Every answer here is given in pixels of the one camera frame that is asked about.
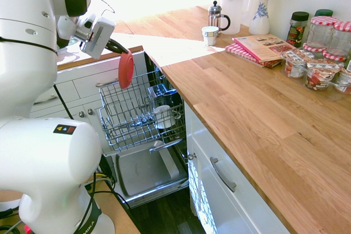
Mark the clear bottle with green lid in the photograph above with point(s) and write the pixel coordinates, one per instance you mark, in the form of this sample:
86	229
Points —
324	12

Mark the round metal cabinet knob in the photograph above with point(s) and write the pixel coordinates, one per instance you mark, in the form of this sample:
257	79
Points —
192	156
82	114
90	112

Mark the blue mug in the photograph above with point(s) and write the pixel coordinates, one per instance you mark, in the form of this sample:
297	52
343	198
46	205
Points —
170	98

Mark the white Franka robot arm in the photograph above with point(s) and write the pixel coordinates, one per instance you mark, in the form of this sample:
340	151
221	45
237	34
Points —
27	149

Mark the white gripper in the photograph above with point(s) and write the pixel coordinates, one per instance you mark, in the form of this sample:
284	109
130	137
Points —
98	38

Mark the red plastic plate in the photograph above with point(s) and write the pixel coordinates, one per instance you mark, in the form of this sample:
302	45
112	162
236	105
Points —
126	69

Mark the white cabinet unit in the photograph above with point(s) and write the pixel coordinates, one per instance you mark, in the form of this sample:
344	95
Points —
82	91

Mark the stainless dishwasher door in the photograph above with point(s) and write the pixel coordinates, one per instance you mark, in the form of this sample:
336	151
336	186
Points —
142	168

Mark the white paper cup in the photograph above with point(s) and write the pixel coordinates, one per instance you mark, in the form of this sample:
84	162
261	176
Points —
209	35

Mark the clear glass container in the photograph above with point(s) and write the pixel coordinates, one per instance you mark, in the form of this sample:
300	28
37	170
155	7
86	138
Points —
156	92

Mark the red knob connector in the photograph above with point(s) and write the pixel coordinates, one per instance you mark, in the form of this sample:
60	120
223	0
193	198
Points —
28	229

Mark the white vase with blue flowers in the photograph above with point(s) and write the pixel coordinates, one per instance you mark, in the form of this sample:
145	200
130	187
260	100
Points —
259	23

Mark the white cabinet drawer front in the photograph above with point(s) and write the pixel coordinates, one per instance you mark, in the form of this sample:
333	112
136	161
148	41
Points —
246	204

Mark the pink cookbook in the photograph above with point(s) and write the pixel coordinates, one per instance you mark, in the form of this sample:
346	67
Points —
263	47

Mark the red checkered book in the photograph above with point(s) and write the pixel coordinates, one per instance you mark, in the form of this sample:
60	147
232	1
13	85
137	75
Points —
238	51

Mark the white mug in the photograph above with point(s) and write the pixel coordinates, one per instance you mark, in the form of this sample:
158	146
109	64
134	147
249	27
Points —
164	117

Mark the plastic dessert cup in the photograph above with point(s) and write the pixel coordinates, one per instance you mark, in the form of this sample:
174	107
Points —
321	76
344	80
294	65

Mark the glass French press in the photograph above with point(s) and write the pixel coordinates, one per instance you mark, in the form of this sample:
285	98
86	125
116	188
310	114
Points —
215	17

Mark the white cabinet door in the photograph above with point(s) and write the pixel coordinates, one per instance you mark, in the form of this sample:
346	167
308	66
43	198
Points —
201	206

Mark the clear pitcher with blue lid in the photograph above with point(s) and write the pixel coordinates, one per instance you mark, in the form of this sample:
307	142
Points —
233	9

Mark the spice jar with dark lid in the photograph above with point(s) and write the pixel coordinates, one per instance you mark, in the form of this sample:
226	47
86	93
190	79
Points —
297	29

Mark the glass jar red checkered lid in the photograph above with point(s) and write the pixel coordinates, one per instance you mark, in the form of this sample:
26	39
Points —
312	47
321	32
333	55
341	40

